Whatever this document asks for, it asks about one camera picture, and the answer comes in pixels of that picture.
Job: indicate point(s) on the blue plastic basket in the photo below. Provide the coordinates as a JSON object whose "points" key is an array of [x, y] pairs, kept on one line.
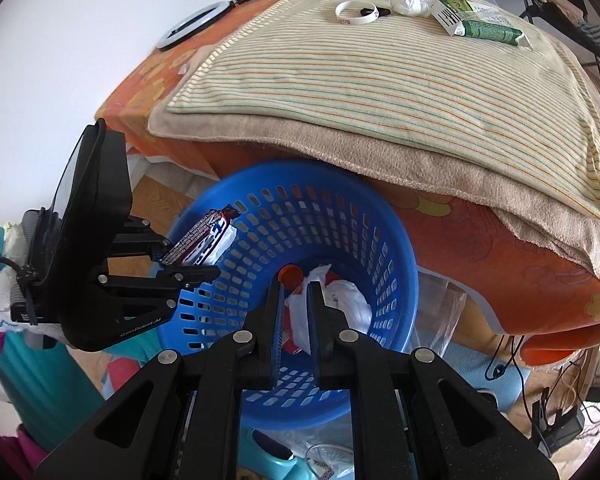
{"points": [[290, 200]]}

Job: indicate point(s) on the teal cloth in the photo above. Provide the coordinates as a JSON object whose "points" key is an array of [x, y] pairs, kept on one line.
{"points": [[40, 390]]}

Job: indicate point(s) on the striped cream towel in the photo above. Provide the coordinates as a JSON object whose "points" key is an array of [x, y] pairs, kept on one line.
{"points": [[380, 100]]}

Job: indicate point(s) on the black power adapter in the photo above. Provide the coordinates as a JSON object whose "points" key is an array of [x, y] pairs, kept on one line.
{"points": [[560, 430]]}

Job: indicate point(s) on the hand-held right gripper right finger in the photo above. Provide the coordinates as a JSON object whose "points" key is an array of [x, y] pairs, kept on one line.
{"points": [[314, 320]]}

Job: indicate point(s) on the white plastic bag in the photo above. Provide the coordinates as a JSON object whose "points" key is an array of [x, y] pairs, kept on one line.
{"points": [[345, 305]]}

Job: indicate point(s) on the orange plastic cap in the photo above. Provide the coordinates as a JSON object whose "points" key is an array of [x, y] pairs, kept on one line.
{"points": [[291, 275]]}

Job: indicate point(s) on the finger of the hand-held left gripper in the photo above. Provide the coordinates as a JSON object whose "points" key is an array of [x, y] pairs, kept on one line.
{"points": [[195, 276], [140, 242]]}

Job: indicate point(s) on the red cardboard box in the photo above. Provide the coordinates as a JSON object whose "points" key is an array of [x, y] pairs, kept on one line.
{"points": [[291, 346]]}

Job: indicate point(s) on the teal plastic container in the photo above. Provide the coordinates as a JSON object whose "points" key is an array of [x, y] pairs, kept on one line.
{"points": [[280, 465]]}

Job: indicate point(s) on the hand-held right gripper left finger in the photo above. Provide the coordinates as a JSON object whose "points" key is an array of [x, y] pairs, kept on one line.
{"points": [[278, 320]]}

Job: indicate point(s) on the pink garment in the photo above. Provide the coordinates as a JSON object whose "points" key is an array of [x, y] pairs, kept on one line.
{"points": [[0, 455]]}

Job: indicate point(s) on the black folding chair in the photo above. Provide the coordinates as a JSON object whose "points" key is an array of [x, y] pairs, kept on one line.
{"points": [[580, 30]]}

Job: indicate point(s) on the dark snack bar wrapper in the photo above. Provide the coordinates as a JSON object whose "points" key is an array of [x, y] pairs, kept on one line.
{"points": [[200, 235]]}

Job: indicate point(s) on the clear plastic bag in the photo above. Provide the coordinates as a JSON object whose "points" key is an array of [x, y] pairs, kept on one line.
{"points": [[442, 310]]}

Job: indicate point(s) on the beige blanket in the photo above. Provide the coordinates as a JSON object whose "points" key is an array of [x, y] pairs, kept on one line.
{"points": [[430, 170]]}

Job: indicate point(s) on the white wristband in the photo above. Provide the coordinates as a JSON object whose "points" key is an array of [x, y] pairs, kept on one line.
{"points": [[350, 21]]}

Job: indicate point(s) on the white plastic wrapper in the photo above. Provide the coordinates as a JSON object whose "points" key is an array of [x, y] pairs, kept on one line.
{"points": [[405, 2]]}

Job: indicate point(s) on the green and white carton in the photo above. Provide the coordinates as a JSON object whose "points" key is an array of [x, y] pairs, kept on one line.
{"points": [[490, 30]]}

